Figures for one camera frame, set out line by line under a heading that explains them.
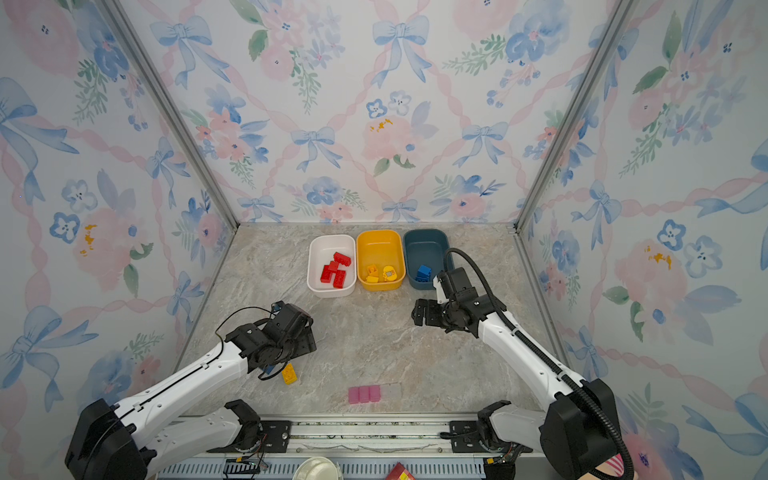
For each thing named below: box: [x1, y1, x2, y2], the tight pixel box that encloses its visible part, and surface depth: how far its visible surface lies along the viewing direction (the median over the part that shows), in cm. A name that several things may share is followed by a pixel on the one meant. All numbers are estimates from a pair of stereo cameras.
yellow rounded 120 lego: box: [383, 265, 397, 281], surface depth 103 cm
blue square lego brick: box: [415, 264, 432, 282], surface depth 105 cm
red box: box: [385, 461, 417, 480], surface depth 68 cm
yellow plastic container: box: [356, 230, 406, 292], surface depth 105 cm
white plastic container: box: [306, 234, 357, 298], surface depth 110 cm
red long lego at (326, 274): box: [320, 265, 333, 283], surface depth 105 cm
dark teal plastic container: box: [403, 228, 454, 290], surface depth 110 cm
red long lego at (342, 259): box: [333, 252, 352, 267], surface depth 109 cm
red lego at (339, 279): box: [333, 270, 347, 289], surface depth 105 cm
